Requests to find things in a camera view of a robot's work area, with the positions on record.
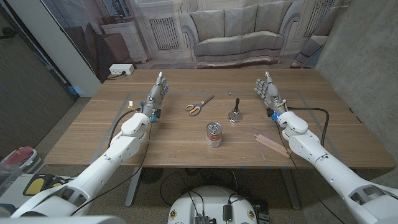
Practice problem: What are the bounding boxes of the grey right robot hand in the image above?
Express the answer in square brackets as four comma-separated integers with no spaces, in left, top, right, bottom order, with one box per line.
[254,70,289,116]

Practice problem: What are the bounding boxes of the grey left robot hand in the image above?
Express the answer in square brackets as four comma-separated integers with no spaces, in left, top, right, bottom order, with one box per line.
[142,72,170,117]

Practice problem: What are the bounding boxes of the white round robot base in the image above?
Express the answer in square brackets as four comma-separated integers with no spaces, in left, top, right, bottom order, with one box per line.
[167,185,259,224]

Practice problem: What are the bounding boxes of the tomato can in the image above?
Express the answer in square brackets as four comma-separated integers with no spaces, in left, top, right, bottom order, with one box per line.
[206,121,223,149]

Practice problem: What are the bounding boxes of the grey tape outline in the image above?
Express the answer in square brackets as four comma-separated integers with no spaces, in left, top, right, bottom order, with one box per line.
[90,90,343,164]

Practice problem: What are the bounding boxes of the white power strip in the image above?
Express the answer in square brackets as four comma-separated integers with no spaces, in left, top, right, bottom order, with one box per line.
[109,63,135,76]

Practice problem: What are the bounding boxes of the wooden toy track piece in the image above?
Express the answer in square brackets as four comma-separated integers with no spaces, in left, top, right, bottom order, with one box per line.
[254,133,293,160]

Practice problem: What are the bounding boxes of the printed living room backdrop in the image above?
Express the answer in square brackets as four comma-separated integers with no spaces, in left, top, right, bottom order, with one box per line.
[40,0,352,84]

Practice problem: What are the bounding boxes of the grey table leg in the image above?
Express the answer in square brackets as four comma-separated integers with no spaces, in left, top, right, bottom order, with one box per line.
[124,167,143,208]
[281,167,302,211]

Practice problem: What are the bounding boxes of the black adapter on base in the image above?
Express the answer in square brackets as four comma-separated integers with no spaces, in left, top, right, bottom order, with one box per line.
[223,204,233,223]

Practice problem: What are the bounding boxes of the yellow black foot pedal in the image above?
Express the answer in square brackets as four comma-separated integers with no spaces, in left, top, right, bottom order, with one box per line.
[23,174,49,197]
[45,176,68,189]

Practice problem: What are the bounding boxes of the red item in clear box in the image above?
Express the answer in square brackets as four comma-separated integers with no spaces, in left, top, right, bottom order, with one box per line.
[0,146,43,175]

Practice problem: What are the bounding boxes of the white robot torso edge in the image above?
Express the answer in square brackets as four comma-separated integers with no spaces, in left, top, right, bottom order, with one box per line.
[0,215,127,224]

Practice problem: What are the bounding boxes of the clear plastic bin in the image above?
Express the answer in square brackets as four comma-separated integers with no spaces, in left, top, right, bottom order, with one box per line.
[0,163,25,197]

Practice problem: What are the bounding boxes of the orange handled scissors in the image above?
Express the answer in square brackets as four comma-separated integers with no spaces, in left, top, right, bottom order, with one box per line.
[185,95,215,117]

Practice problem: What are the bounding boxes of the silver hand bell black handle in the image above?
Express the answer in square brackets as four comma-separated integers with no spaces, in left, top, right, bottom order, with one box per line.
[227,98,243,123]

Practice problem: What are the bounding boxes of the black power strip cord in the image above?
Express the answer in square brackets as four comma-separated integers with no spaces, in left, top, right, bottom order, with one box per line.
[107,71,127,80]

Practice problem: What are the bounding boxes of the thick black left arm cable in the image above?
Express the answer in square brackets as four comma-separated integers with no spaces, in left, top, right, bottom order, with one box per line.
[107,108,142,149]

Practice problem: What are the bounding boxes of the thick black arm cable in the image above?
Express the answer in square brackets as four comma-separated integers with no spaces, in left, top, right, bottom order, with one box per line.
[107,108,142,149]
[287,106,330,147]

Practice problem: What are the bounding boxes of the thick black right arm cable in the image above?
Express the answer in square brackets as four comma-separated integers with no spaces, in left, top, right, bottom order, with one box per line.
[287,106,330,147]

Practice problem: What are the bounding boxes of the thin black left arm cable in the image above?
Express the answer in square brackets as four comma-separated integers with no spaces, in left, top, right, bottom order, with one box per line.
[70,123,154,216]

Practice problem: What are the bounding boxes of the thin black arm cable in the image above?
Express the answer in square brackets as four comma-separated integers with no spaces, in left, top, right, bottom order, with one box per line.
[70,123,154,216]
[274,120,346,224]

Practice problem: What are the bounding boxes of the black floor cable loop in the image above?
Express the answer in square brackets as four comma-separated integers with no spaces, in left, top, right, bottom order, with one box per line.
[159,172,200,208]

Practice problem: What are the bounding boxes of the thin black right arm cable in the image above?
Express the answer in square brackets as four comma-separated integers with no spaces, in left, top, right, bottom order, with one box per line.
[274,120,346,224]

